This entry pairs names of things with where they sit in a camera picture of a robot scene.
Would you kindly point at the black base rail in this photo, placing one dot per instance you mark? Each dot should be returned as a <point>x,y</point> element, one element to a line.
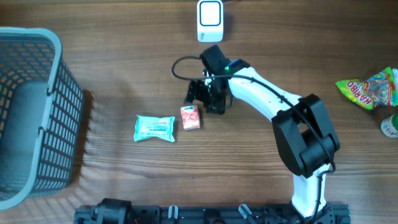
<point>122,211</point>

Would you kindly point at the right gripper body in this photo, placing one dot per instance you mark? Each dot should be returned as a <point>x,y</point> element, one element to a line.
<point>208,94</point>

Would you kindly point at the teal wet wipes pack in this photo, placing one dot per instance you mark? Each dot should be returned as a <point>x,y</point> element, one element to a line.
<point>148,127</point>

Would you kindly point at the small red tissue pack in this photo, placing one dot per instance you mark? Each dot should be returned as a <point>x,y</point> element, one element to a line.
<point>190,117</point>

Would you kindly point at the white cardboard box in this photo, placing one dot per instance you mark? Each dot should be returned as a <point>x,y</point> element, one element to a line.
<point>395,73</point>

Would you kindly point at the grey plastic basket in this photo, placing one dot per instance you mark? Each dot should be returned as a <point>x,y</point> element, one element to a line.
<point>41,108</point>

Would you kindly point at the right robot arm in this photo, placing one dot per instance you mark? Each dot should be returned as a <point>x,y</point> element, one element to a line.
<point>305,137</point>

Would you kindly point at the green lid jar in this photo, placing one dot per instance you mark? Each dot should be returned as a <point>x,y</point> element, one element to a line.
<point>389,126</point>

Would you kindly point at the Haribo gummy candy bag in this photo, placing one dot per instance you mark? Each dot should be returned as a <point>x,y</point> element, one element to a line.
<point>377,91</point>

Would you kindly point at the white barcode scanner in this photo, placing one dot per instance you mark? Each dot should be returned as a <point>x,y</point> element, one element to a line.
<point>210,26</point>

